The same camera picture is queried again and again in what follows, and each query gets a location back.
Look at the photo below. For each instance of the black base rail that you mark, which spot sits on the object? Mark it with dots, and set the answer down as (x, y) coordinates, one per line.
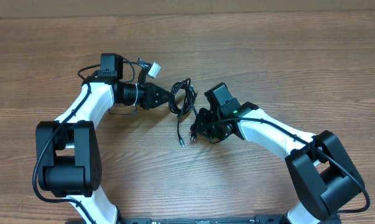
(202, 221)

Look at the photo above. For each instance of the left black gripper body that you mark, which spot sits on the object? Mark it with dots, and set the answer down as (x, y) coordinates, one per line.
(147, 96)

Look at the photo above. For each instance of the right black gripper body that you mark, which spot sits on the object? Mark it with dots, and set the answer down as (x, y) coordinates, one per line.
(204, 121)

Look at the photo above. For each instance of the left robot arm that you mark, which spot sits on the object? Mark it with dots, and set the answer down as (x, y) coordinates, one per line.
(68, 168)

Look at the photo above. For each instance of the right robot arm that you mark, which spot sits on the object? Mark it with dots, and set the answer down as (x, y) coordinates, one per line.
(326, 181)

